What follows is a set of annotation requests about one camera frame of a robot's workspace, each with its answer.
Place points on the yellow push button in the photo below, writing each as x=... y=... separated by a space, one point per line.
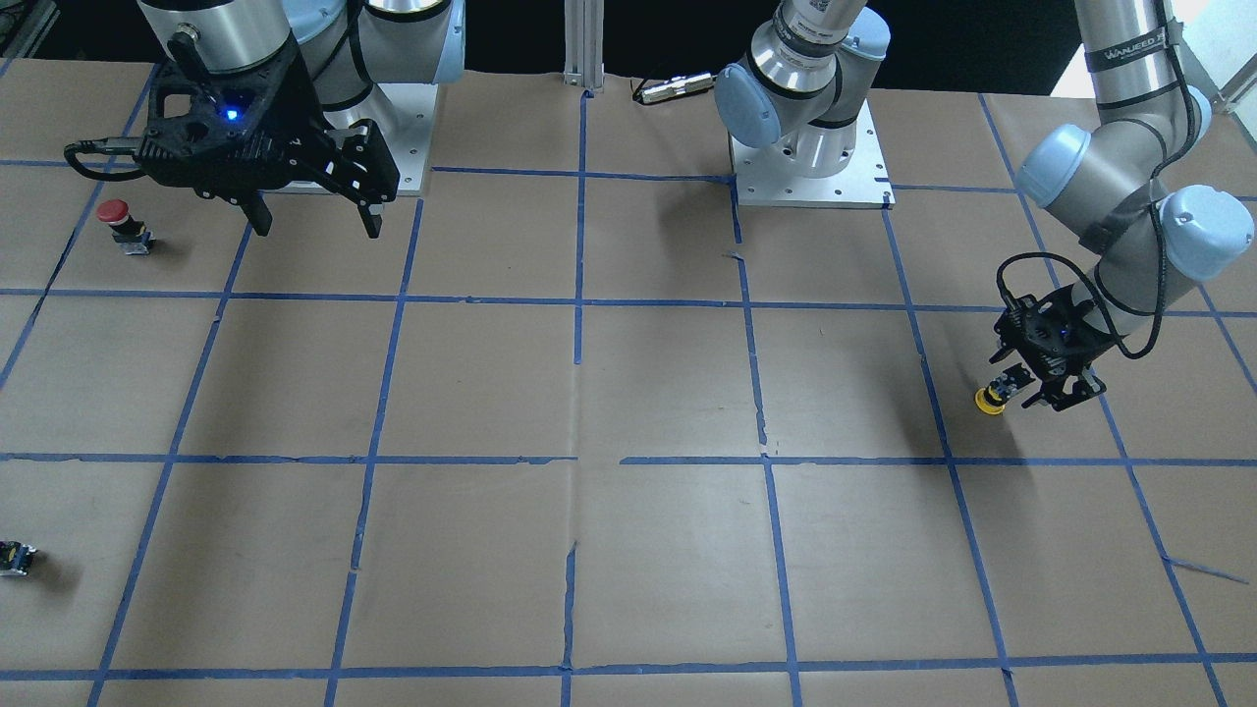
x=993 y=402

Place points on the aluminium frame post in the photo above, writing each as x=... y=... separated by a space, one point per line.
x=584 y=39

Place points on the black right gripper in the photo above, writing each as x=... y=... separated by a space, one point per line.
x=312 y=135

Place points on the red push button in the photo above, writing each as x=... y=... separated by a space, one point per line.
x=130 y=235

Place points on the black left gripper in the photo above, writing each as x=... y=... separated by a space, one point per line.
x=1082 y=352

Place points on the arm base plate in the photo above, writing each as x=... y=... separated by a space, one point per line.
x=815 y=167
x=406 y=114

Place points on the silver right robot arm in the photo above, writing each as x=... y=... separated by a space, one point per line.
x=347 y=46

